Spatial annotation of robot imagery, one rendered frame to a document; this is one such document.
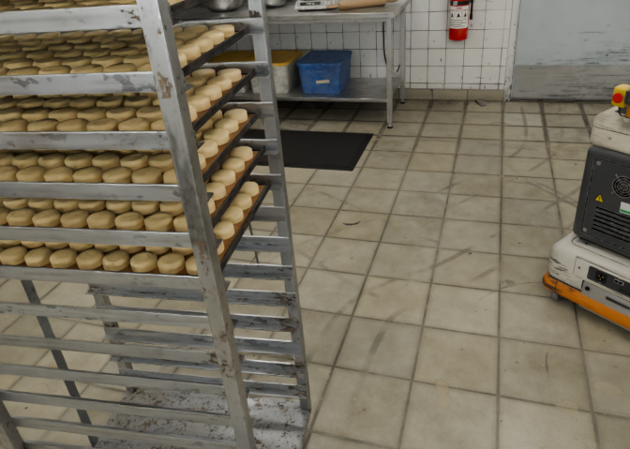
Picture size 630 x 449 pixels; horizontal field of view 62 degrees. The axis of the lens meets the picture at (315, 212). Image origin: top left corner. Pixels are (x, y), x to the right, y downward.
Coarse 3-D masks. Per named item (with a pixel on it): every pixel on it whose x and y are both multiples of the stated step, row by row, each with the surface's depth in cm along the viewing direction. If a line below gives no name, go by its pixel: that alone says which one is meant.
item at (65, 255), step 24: (240, 192) 123; (240, 216) 113; (0, 240) 111; (0, 264) 106; (24, 264) 105; (48, 264) 105; (72, 264) 103; (96, 264) 102; (120, 264) 100; (144, 264) 99; (168, 264) 98; (192, 264) 97
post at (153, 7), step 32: (160, 0) 68; (160, 32) 69; (160, 64) 71; (160, 96) 73; (192, 128) 78; (192, 160) 78; (192, 192) 80; (192, 224) 83; (224, 288) 92; (224, 320) 93; (224, 352) 97; (224, 384) 101; (256, 448) 113
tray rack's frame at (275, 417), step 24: (24, 288) 132; (48, 336) 140; (72, 384) 151; (0, 408) 122; (192, 408) 172; (216, 408) 171; (264, 408) 170; (288, 408) 169; (0, 432) 125; (168, 432) 164; (192, 432) 164; (216, 432) 163; (264, 432) 162; (288, 432) 161
